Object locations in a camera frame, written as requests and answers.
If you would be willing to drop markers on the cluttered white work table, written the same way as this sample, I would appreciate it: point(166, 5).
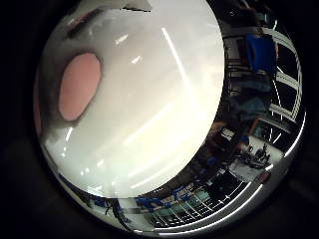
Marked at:
point(246, 171)

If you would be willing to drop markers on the blue plastic chair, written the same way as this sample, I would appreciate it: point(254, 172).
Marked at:
point(260, 53)

